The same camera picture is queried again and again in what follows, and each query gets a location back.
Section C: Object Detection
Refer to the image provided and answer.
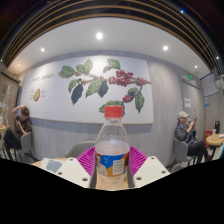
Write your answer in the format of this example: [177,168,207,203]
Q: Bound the clear red-capped drink bottle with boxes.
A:
[94,105,132,191]

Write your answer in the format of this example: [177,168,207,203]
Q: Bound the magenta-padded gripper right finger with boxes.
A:
[126,145,171,190]

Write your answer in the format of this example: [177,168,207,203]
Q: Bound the white notice board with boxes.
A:
[201,72,219,98]

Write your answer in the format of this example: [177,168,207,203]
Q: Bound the white coffee plant wall picture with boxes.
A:
[19,54,154,125]

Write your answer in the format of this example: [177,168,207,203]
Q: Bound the red bin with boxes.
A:
[204,129,214,144]

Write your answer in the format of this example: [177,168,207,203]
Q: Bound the white paper notice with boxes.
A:
[183,97,193,109]

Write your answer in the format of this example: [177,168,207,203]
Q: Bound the round wooden side table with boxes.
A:
[205,133,224,161]

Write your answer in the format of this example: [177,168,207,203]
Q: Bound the round ceiling lights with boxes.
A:
[14,31,199,71]

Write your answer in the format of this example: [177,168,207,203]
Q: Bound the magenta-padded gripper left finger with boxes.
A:
[54,146,99,190]

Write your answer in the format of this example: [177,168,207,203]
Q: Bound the person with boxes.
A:
[174,110,209,164]
[1,104,33,161]

